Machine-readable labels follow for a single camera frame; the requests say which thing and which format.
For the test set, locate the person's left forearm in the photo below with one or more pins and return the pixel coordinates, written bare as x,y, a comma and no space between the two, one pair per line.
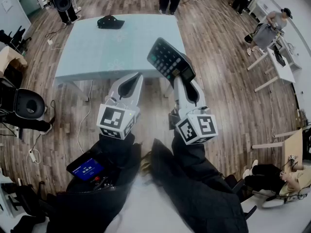
114,149

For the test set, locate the light wooden board table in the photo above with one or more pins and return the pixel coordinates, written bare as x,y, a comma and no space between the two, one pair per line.
292,144

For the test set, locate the light blue floral tablecloth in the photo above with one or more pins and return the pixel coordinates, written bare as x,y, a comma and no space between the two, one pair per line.
109,45

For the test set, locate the black box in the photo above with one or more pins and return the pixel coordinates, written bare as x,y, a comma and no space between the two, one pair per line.
279,57

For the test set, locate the white desk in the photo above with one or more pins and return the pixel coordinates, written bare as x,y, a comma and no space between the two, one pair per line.
292,57

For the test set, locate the cardboard box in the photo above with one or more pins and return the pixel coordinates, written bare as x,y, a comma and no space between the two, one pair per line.
12,57

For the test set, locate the white table under tablecloth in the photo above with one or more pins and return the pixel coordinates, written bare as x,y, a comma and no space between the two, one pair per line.
81,91

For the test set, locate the white charger plug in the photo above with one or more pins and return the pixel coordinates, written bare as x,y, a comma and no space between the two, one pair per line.
50,42

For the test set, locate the black cap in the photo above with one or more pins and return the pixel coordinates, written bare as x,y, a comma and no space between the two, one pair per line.
110,22

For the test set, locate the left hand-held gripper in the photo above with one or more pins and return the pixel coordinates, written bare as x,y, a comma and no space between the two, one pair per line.
114,119

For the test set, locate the black green bag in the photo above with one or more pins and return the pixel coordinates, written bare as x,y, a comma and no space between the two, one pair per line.
249,38

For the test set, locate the person's dark jacket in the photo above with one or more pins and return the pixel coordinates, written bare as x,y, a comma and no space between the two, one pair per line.
82,212

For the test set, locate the black office chair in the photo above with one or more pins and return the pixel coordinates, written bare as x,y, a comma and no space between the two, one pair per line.
14,38

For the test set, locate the white power strip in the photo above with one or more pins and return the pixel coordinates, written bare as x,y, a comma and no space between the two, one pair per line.
32,155

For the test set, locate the person's white shirt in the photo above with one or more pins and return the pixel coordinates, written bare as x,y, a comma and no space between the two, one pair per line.
145,207

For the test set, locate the black calculator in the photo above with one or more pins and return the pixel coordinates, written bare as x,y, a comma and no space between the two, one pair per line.
167,59

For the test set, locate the white side table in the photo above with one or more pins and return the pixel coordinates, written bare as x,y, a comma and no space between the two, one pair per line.
279,67

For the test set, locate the black phone with blue screen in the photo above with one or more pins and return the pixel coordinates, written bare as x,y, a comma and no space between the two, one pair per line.
85,170

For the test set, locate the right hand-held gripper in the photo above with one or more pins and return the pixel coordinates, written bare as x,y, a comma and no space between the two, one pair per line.
198,127

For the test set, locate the person's right forearm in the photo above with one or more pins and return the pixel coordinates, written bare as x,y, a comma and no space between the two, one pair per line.
192,159

